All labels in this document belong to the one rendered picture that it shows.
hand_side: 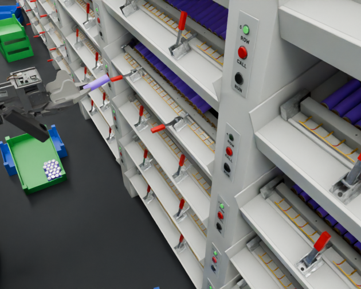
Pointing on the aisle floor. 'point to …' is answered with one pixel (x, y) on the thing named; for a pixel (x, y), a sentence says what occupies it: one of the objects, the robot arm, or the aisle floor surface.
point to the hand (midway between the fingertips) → (84, 90)
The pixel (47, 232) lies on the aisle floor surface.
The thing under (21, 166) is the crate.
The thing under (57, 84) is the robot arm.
